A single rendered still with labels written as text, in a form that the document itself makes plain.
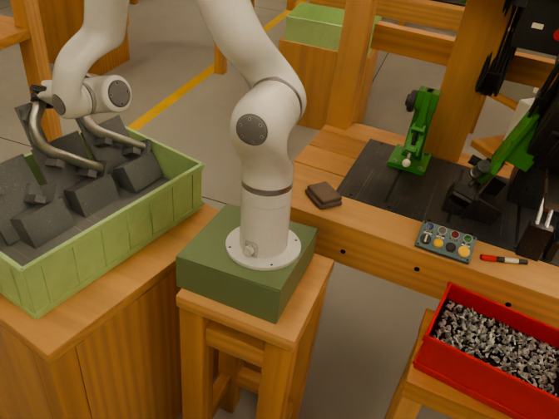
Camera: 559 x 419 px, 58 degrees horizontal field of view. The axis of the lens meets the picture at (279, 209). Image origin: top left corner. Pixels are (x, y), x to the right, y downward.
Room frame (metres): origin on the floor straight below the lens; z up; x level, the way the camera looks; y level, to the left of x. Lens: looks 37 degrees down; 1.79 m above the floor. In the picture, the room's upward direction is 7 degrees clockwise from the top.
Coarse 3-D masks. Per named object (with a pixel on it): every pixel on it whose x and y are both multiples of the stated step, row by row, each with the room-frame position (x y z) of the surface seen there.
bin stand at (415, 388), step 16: (416, 352) 0.81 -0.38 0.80; (400, 384) 0.91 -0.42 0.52; (416, 384) 0.72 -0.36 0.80; (432, 384) 0.72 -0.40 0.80; (400, 400) 0.73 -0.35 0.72; (416, 400) 0.71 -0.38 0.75; (432, 400) 0.70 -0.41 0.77; (448, 400) 0.69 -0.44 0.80; (464, 400) 0.69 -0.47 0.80; (400, 416) 0.72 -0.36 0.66; (416, 416) 0.71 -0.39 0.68; (448, 416) 0.68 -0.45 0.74; (464, 416) 0.67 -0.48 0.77; (480, 416) 0.66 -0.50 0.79; (496, 416) 0.66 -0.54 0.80
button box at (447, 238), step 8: (424, 224) 1.14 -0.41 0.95; (424, 232) 1.12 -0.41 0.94; (432, 232) 1.12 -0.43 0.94; (448, 232) 1.12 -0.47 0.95; (416, 240) 1.11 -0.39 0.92; (432, 240) 1.10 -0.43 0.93; (448, 240) 1.10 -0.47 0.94; (456, 240) 1.10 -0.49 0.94; (464, 240) 1.09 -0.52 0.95; (472, 240) 1.09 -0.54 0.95; (424, 248) 1.08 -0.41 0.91; (432, 248) 1.08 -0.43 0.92; (440, 248) 1.08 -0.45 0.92; (456, 248) 1.08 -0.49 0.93; (472, 248) 1.08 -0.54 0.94; (448, 256) 1.06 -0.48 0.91; (456, 256) 1.06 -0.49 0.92
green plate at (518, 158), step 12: (528, 120) 1.27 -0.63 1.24; (516, 132) 1.30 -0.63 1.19; (528, 132) 1.26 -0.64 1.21; (504, 144) 1.33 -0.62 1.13; (516, 144) 1.25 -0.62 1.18; (528, 144) 1.25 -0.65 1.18; (492, 156) 1.35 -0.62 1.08; (504, 156) 1.26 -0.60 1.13; (516, 156) 1.26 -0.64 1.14; (528, 156) 1.25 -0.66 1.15; (528, 168) 1.24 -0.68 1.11
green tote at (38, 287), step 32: (128, 128) 1.46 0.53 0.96; (32, 160) 1.24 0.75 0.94; (160, 160) 1.38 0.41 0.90; (192, 160) 1.31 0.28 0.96; (160, 192) 1.14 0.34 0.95; (192, 192) 1.26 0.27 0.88; (96, 224) 0.96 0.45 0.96; (128, 224) 1.04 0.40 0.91; (160, 224) 1.14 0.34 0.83; (0, 256) 0.81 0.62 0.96; (64, 256) 0.87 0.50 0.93; (96, 256) 0.94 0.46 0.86; (128, 256) 1.03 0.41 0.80; (0, 288) 0.83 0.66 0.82; (32, 288) 0.79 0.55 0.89; (64, 288) 0.85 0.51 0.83
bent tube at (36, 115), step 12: (36, 108) 1.17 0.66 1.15; (36, 120) 1.15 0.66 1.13; (36, 132) 1.13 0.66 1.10; (36, 144) 1.12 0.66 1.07; (48, 144) 1.14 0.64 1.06; (48, 156) 1.14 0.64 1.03; (60, 156) 1.15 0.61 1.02; (72, 156) 1.18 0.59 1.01; (84, 168) 1.20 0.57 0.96; (96, 168) 1.22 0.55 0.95
